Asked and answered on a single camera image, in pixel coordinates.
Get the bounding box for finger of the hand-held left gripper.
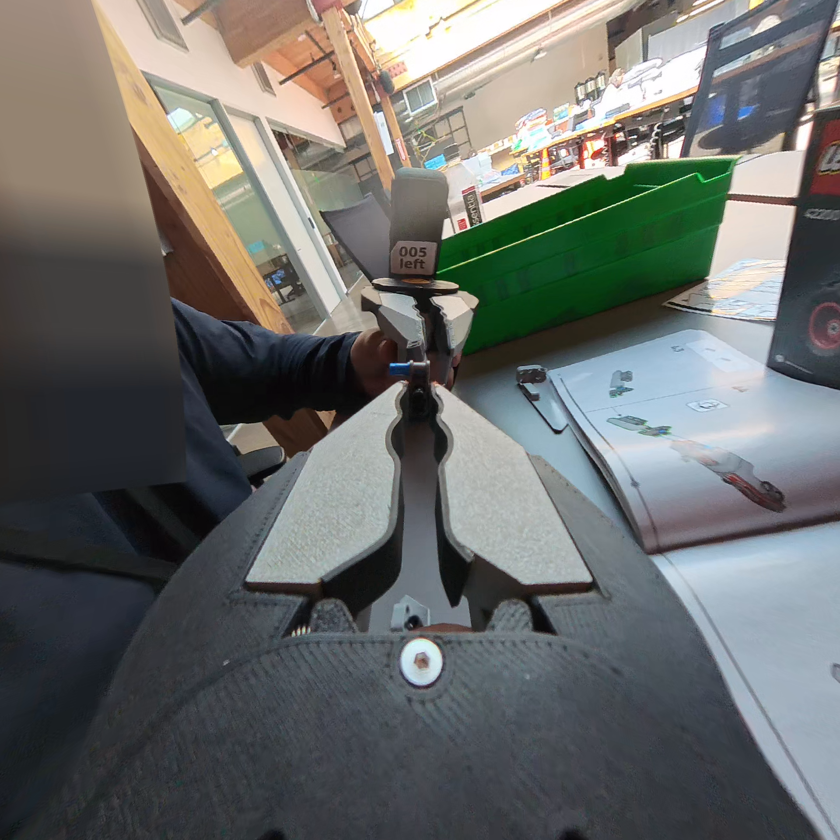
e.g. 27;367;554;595
360;289;433;365
431;292;480;388

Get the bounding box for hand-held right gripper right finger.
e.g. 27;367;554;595
430;382;595;627

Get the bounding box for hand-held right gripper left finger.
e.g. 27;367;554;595
244;382;404;619

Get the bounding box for grey lego assembly blue pin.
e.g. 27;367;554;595
388;357;434;424

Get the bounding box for person's left forearm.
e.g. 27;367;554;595
172;298;361;427

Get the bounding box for open lego instruction booklet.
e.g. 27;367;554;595
548;328;840;840

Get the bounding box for black lego set box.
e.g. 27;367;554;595
766;108;840;385

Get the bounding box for person's left hand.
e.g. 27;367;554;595
350;327;412;398

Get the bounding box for green plastic bin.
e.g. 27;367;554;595
436;156;741;355

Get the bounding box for small instruction leaflet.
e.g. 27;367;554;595
663;259;786;322

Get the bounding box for black framed display board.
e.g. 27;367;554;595
680;0;837;158

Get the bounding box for wooden post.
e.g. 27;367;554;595
320;7;396;193

